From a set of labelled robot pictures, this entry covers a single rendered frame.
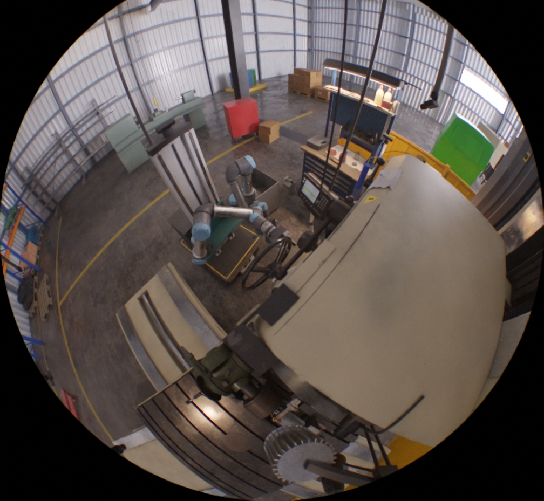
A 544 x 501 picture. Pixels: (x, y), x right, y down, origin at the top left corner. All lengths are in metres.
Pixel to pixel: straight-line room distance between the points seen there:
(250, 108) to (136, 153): 3.29
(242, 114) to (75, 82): 7.45
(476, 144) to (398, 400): 4.10
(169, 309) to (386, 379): 1.69
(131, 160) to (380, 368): 5.68
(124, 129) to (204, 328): 4.92
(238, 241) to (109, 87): 8.41
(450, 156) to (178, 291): 4.84
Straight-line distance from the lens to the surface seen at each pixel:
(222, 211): 1.19
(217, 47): 10.71
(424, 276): 0.43
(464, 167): 4.41
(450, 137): 4.11
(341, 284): 0.33
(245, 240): 2.17
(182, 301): 1.70
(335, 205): 0.50
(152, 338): 1.91
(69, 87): 9.37
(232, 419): 1.41
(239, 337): 0.32
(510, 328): 0.73
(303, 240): 0.56
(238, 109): 4.19
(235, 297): 2.29
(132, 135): 5.55
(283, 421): 1.09
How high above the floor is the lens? 2.19
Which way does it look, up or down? 58 degrees down
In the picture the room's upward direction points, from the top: 5 degrees counter-clockwise
